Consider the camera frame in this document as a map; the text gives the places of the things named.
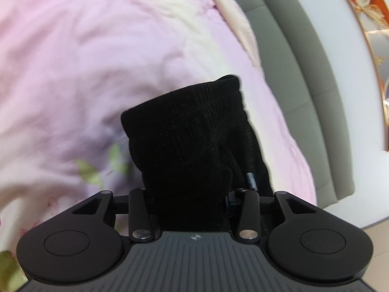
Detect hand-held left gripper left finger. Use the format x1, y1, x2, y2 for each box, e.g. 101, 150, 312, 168
71, 188, 155, 240

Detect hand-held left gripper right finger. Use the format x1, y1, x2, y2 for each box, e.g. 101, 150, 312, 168
225, 173, 318, 240

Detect black knit pants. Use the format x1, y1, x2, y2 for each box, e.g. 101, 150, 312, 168
121, 74, 274, 232

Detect grey padded headboard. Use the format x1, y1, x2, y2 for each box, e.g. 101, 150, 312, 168
219, 0, 356, 209

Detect pink floral blanket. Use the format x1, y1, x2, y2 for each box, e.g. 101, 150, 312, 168
0, 0, 318, 289

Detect orange framed wall picture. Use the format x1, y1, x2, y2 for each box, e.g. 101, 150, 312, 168
332, 0, 389, 154

